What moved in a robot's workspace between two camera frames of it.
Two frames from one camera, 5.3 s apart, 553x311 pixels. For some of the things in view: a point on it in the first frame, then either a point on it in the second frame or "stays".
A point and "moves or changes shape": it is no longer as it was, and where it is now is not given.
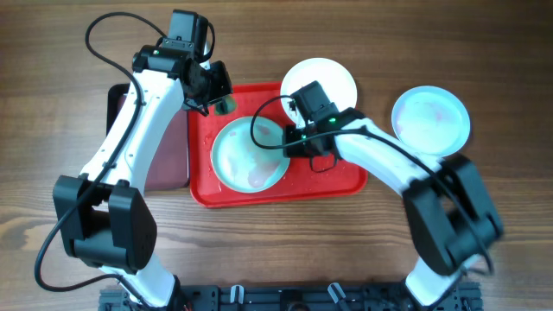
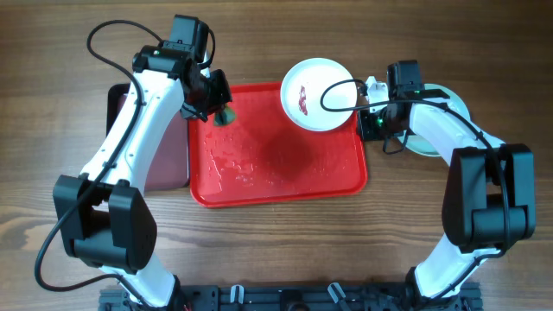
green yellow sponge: x=225 y=106 moves or changes shape
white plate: x=334 y=79 stays
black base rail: x=295 y=297 stays
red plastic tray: x=301 y=181 stays
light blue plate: x=241 y=165 -> x=419 y=144
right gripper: x=295 y=150 -> x=368 y=126
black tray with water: x=168 y=165 stays
